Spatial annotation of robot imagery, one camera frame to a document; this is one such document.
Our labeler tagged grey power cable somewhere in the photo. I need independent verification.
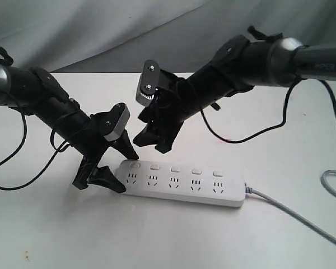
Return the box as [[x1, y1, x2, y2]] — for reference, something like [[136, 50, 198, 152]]
[[244, 170, 336, 252]]

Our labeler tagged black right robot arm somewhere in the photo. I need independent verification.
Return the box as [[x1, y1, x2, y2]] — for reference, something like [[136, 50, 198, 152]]
[[133, 26, 336, 154]]

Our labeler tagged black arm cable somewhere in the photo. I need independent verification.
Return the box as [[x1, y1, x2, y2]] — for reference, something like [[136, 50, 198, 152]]
[[0, 108, 82, 191], [200, 75, 336, 145]]

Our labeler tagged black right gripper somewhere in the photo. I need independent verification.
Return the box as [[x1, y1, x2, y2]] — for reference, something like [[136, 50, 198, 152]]
[[133, 70, 198, 154]]

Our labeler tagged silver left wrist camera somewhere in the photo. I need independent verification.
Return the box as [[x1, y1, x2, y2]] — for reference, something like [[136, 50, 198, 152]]
[[101, 103, 130, 141]]

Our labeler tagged grey backdrop cloth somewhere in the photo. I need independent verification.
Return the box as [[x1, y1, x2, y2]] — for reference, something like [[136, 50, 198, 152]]
[[0, 1, 336, 72]]

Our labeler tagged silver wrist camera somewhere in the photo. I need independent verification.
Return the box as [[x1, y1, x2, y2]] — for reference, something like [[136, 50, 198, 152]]
[[101, 103, 130, 141], [136, 59, 160, 107]]

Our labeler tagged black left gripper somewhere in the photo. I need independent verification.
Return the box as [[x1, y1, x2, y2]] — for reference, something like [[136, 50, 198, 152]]
[[72, 112, 139, 193]]

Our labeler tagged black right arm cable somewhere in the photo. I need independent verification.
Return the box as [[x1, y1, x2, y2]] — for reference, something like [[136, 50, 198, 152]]
[[200, 75, 336, 145]]

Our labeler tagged white five-outlet power strip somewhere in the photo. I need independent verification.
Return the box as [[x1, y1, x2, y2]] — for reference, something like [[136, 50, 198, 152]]
[[116, 160, 245, 208]]

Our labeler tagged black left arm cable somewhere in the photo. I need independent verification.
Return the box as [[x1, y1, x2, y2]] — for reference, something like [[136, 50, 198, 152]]
[[0, 108, 82, 191]]

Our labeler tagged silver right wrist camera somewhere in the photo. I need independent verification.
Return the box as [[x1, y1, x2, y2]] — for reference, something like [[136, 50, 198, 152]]
[[136, 59, 160, 107]]

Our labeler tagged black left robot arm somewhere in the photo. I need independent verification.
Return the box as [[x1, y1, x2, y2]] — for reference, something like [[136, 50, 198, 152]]
[[0, 47, 138, 193]]

